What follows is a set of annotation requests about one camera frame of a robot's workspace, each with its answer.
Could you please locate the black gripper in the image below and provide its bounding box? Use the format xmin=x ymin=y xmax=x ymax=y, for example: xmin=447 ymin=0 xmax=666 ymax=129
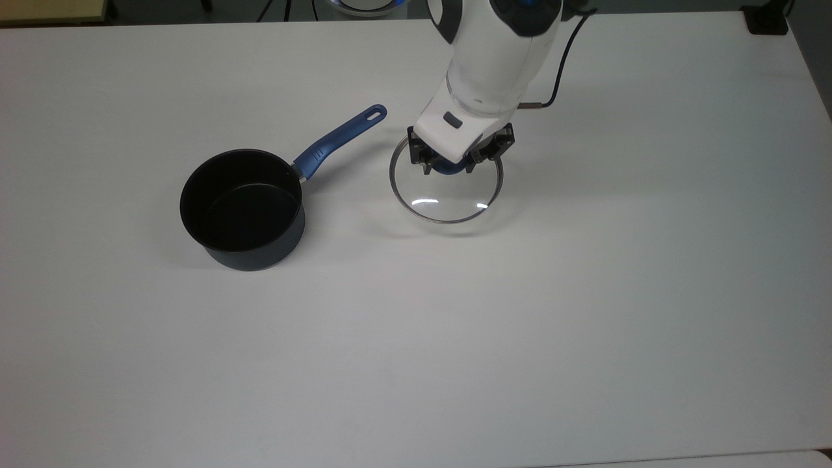
xmin=406 ymin=122 xmax=517 ymax=177

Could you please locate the glass lid with blue knob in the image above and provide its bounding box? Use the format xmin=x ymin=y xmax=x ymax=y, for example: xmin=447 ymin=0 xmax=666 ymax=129
xmin=389 ymin=133 xmax=505 ymax=226

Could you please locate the round robot base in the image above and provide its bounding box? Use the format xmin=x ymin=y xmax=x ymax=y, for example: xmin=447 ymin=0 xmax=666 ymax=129
xmin=328 ymin=0 xmax=410 ymax=18

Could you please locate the black table clamp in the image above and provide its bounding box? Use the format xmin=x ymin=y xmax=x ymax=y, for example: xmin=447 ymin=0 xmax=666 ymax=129
xmin=741 ymin=0 xmax=795 ymax=36

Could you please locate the wooden board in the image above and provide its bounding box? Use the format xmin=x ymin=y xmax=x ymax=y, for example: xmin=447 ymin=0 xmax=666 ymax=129
xmin=0 ymin=0 xmax=109 ymax=28

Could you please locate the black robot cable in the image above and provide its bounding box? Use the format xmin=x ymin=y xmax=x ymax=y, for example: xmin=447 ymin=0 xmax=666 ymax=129
xmin=519 ymin=8 xmax=595 ymax=111

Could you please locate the dark saucepan with blue handle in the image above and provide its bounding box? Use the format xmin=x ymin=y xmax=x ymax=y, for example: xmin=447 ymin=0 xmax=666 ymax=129
xmin=179 ymin=104 xmax=389 ymax=272

